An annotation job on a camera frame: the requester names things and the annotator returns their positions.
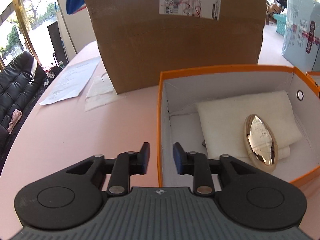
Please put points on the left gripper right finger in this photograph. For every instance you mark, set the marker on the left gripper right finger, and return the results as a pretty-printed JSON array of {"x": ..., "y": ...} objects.
[{"x": 197, "y": 165}]

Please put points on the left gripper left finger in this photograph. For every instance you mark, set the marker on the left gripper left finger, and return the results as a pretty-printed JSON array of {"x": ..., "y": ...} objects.
[{"x": 123, "y": 167}]

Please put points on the white cloth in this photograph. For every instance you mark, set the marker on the white cloth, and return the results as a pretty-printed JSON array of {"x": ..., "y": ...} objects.
[{"x": 242, "y": 124}]

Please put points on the gold oval case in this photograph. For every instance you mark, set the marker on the gold oval case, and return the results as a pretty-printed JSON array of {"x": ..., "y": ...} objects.
[{"x": 260, "y": 143}]

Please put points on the orange shoe box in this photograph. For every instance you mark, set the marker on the orange shoe box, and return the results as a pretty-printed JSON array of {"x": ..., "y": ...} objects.
[{"x": 179, "y": 121}]

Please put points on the white paper document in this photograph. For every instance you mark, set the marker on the white paper document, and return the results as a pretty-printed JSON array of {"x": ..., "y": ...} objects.
[{"x": 72, "y": 81}]

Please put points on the black bag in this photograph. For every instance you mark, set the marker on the black bag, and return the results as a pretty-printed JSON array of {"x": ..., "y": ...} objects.
[{"x": 53, "y": 73}]

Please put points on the black leather sofa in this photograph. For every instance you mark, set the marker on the black leather sofa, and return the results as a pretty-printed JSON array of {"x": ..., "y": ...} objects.
[{"x": 21, "y": 86}]

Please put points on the large brown cardboard box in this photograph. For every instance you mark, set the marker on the large brown cardboard box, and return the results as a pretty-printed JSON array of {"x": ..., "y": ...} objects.
[{"x": 139, "y": 39}]

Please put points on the orange box lid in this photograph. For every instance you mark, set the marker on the orange box lid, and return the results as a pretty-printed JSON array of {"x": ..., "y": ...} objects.
[{"x": 314, "y": 77}]

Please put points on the light blue cardboard box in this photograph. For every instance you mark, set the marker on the light blue cardboard box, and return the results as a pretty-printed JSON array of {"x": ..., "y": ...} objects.
[{"x": 301, "y": 38}]

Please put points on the teal flat box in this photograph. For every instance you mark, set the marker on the teal flat box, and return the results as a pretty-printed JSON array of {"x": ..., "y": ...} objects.
[{"x": 281, "y": 23}]

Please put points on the woman in plaid jacket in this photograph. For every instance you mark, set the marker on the woman in plaid jacket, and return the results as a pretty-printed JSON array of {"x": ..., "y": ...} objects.
[{"x": 275, "y": 8}]

